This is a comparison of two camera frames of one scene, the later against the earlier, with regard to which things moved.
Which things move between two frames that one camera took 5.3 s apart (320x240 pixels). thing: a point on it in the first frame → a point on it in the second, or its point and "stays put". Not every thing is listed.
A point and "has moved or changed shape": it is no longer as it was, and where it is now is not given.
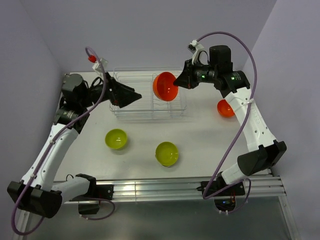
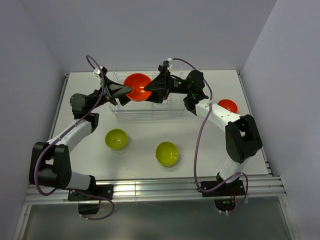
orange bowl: [225, 108] stays put
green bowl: [115, 138] stays put
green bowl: [166, 153] stays put
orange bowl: [163, 86] has moved or changed shape
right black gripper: [186, 79] → [162, 81]
